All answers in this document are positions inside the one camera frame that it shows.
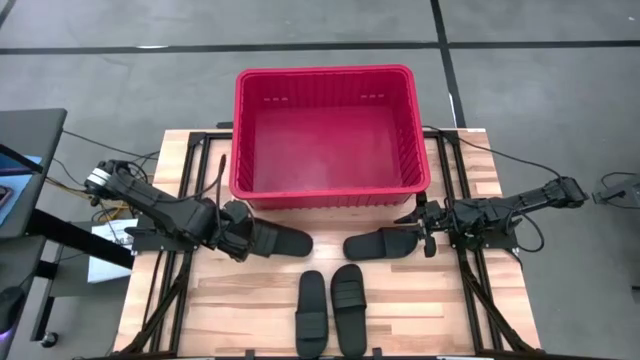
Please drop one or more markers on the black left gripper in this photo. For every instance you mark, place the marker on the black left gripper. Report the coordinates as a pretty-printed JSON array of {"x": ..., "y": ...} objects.
[{"x": 235, "y": 230}]

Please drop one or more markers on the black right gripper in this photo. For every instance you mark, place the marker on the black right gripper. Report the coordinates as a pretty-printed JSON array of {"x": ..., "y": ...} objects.
[{"x": 435, "y": 217}]

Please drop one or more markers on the black slide sandal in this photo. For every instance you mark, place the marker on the black slide sandal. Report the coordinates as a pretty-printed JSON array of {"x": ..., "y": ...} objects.
[
  {"x": 292, "y": 242},
  {"x": 311, "y": 300},
  {"x": 370, "y": 244},
  {"x": 348, "y": 320}
]

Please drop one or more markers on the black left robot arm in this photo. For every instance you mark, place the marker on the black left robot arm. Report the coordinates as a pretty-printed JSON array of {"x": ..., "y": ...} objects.
[{"x": 165, "y": 210}]

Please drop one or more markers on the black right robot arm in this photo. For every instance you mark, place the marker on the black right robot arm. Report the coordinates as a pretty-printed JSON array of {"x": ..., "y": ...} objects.
[{"x": 525, "y": 200}]

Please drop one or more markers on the red plastic bin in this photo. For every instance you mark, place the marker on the red plastic bin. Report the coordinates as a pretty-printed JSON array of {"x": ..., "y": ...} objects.
[{"x": 325, "y": 150}]

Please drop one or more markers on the white paper sheet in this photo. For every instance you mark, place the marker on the white paper sheet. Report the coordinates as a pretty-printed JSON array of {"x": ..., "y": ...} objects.
[{"x": 107, "y": 265}]

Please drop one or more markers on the black desk beam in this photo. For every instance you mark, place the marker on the black desk beam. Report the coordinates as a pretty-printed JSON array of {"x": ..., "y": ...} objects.
[{"x": 85, "y": 240}]

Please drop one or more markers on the black floor device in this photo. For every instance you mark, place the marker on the black floor device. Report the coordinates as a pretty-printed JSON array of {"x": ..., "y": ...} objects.
[{"x": 620, "y": 192}]

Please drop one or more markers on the black caster wheel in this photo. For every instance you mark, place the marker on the black caster wheel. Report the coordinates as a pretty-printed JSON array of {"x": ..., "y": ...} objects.
[{"x": 49, "y": 340}]

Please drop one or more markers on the blue sheet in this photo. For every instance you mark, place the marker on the blue sheet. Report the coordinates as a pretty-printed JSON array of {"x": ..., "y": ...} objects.
[{"x": 20, "y": 192}]

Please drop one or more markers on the dark grey low desk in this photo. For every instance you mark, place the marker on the dark grey low desk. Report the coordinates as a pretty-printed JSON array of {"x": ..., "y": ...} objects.
[{"x": 15, "y": 260}]

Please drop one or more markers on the dark grey desk top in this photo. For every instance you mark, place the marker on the dark grey desk top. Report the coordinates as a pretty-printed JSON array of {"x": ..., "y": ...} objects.
[{"x": 30, "y": 130}]

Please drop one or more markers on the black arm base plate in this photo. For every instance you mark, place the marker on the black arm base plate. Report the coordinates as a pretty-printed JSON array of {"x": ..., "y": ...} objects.
[
  {"x": 150, "y": 240},
  {"x": 500, "y": 242}
]

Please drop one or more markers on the black aluminium frame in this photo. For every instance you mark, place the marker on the black aluminium frame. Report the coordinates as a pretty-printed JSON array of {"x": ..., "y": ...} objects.
[
  {"x": 474, "y": 310},
  {"x": 190, "y": 160}
]

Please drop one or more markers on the small black bracket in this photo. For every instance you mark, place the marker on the small black bracket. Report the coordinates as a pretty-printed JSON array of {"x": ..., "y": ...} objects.
[
  {"x": 377, "y": 354},
  {"x": 250, "y": 355}
]

